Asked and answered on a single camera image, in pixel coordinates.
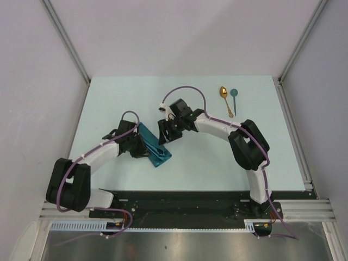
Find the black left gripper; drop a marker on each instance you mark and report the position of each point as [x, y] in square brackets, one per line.
[141, 151]

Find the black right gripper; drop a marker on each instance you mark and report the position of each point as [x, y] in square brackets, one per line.
[165, 138]

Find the teal satin napkin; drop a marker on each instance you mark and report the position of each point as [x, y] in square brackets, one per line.
[158, 153]

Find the gold metal spoon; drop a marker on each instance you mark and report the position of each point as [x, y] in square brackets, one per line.
[223, 93]

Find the teal plastic spoon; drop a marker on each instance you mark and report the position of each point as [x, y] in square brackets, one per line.
[234, 93]

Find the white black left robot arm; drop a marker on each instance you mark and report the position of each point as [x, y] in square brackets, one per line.
[70, 184]

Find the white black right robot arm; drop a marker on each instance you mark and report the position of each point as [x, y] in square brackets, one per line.
[249, 147]

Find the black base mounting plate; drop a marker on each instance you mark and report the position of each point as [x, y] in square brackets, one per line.
[184, 209]

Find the white slotted cable duct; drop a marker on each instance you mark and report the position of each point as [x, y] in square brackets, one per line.
[112, 227]

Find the right aluminium side rail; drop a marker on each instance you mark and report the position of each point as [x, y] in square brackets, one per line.
[294, 136]

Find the left aluminium corner post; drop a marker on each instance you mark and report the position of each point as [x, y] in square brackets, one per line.
[66, 40]

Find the aluminium corner post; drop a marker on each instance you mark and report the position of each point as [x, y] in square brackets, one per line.
[315, 16]
[66, 40]

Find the aluminium front frame rail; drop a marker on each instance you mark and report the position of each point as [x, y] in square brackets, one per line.
[293, 211]

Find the right aluminium corner post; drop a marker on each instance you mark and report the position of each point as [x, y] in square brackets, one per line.
[315, 16]

